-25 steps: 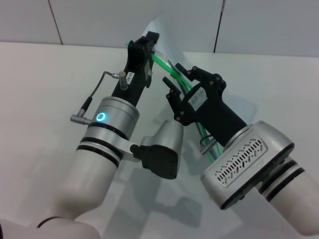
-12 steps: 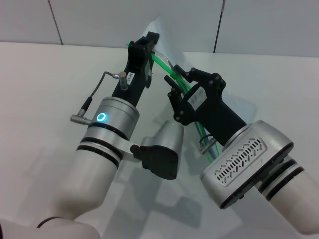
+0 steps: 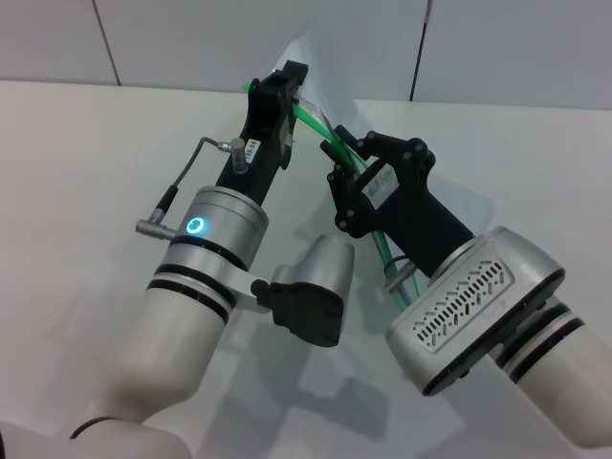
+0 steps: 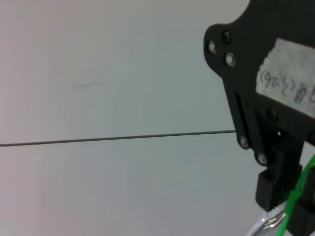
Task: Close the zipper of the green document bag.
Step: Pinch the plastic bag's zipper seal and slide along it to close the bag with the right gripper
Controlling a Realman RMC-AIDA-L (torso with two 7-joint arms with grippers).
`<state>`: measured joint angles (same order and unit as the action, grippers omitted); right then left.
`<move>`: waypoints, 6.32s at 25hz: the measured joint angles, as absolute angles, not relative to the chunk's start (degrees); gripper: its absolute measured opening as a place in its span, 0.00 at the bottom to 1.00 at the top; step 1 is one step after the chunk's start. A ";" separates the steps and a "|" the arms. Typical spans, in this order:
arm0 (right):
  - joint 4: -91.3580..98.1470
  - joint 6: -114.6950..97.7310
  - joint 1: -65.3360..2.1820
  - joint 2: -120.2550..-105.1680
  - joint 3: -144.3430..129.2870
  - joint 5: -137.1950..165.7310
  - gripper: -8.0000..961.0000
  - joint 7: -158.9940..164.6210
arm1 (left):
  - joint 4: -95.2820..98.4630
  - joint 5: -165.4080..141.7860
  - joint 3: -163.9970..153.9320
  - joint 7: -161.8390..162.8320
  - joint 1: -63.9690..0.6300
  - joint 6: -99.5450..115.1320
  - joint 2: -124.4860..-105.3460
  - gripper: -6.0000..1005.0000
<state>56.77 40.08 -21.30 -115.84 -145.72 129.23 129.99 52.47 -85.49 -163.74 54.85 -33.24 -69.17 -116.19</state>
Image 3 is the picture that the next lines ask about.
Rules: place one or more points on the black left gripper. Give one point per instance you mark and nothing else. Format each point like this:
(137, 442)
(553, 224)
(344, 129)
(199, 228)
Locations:
(253, 177)

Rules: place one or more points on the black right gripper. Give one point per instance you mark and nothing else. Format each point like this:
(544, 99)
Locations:
(421, 225)

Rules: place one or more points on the transparent document bag green zip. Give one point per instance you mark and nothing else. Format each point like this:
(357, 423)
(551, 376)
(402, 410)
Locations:
(313, 62)

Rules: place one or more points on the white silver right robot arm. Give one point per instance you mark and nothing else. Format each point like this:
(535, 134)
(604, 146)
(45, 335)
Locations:
(564, 378)

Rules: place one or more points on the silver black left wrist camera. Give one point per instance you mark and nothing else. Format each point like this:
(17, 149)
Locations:
(311, 311)

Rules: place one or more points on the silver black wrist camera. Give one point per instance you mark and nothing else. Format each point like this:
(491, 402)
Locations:
(473, 306)
(311, 311)

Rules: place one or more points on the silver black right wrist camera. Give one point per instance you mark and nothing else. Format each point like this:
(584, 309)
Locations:
(473, 306)

